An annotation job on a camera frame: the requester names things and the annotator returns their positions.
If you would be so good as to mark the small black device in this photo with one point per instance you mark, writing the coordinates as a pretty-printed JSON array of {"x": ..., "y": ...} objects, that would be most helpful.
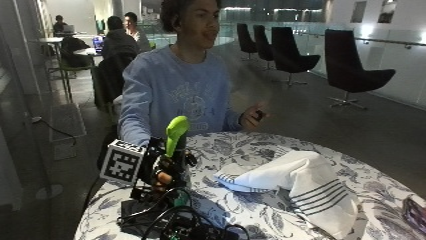
[{"x": 259, "y": 115}]

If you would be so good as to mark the white cube with black markers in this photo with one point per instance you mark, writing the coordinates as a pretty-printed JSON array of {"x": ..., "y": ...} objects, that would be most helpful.
[{"x": 119, "y": 162}]

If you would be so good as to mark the black jacket on chair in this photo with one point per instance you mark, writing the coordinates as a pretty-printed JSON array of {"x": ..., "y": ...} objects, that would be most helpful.
[{"x": 110, "y": 78}]

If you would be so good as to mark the chair with green legs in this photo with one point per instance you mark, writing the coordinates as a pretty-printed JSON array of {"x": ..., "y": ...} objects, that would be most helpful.
[{"x": 73, "y": 58}]

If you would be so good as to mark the white blue floral tablecloth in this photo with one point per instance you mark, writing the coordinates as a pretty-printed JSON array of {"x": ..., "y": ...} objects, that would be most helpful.
[{"x": 266, "y": 206}]

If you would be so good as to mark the laptop with blue screen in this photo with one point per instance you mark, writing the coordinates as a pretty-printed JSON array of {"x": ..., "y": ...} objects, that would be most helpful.
[{"x": 97, "y": 42}]

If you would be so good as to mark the grey floor mat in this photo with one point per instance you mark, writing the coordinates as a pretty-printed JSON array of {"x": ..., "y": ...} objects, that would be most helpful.
[{"x": 66, "y": 121}]

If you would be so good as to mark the green elongated toy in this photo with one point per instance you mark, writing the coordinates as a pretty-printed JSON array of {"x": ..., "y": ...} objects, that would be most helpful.
[{"x": 175, "y": 131}]

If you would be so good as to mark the white cloth with dark stripes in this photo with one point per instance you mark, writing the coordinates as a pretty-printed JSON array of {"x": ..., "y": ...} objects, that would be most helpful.
[{"x": 306, "y": 180}]

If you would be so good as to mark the glass railing with handrail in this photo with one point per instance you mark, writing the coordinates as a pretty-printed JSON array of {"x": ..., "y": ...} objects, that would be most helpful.
[{"x": 376, "y": 53}]

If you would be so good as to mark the dark shiny packet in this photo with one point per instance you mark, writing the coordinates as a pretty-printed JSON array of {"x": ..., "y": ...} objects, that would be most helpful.
[{"x": 415, "y": 213}]

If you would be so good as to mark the large black swivel chair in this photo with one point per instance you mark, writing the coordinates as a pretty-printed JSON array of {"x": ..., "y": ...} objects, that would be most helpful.
[{"x": 350, "y": 66}]

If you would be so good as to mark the white round table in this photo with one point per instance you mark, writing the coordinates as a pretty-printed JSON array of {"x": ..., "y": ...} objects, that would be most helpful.
[{"x": 50, "y": 40}]

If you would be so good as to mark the the person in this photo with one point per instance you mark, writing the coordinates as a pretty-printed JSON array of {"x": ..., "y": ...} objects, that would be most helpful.
[{"x": 177, "y": 86}]

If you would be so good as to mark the open laptop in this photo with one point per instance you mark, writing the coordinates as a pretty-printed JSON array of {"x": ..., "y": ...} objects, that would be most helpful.
[{"x": 67, "y": 28}]

